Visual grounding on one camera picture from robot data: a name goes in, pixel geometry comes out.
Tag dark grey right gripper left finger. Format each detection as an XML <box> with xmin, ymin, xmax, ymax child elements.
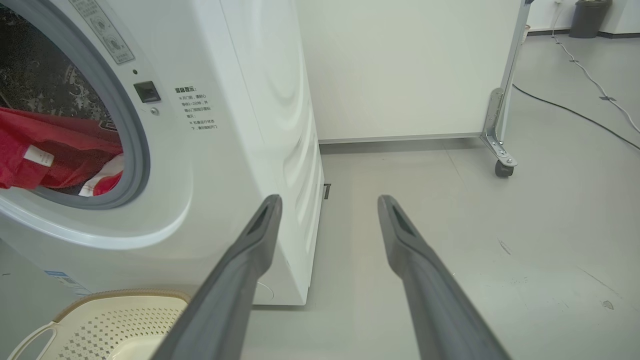
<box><xmin>150</xmin><ymin>194</ymin><xmax>283</xmax><ymax>360</ymax></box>

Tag printed warning text label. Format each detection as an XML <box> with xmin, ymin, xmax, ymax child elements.
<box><xmin>174</xmin><ymin>86</ymin><xmax>220</xmax><ymax>132</ymax></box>

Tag white partition panel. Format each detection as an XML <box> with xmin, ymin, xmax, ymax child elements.
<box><xmin>295</xmin><ymin>0</ymin><xmax>523</xmax><ymax>145</ymax></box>

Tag blue energy label sticker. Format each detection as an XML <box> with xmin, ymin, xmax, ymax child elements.
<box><xmin>44</xmin><ymin>270</ymin><xmax>93</xmax><ymax>297</ymax></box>

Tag grey rubber door gasket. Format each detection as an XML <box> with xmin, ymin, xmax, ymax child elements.
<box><xmin>0</xmin><ymin>0</ymin><xmax>152</xmax><ymax>211</ymax></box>

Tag cream perforated plastic laundry basket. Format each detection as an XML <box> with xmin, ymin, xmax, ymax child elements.
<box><xmin>7</xmin><ymin>288</ymin><xmax>192</xmax><ymax>360</ymax></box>

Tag round drain filter cover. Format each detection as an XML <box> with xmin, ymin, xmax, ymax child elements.
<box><xmin>252</xmin><ymin>281</ymin><xmax>275</xmax><ymax>304</ymax></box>

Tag white front-load washing machine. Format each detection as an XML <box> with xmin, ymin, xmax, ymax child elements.
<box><xmin>0</xmin><ymin>0</ymin><xmax>326</xmax><ymax>307</ymax></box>

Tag metal partition leg with caster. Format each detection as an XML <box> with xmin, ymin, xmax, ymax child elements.
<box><xmin>481</xmin><ymin>0</ymin><xmax>536</xmax><ymax>178</ymax></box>

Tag white floor cable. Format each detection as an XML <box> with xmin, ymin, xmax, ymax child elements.
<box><xmin>551</xmin><ymin>0</ymin><xmax>640</xmax><ymax>135</ymax></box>

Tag dark grey trash bin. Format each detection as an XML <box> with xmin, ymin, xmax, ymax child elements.
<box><xmin>568</xmin><ymin>0</ymin><xmax>613</xmax><ymax>39</ymax></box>

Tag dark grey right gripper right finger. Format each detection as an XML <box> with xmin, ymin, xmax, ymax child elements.
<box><xmin>377</xmin><ymin>195</ymin><xmax>511</xmax><ymax>360</ymax></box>

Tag red garment with white trim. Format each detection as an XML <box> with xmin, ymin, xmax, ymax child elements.
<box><xmin>0</xmin><ymin>106</ymin><xmax>124</xmax><ymax>197</ymax></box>

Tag grey rim warning sticker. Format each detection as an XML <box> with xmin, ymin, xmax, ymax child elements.
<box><xmin>67</xmin><ymin>0</ymin><xmax>136</xmax><ymax>65</ymax></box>

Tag black floor cable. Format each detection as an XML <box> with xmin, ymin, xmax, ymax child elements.
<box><xmin>512</xmin><ymin>83</ymin><xmax>640</xmax><ymax>151</ymax></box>

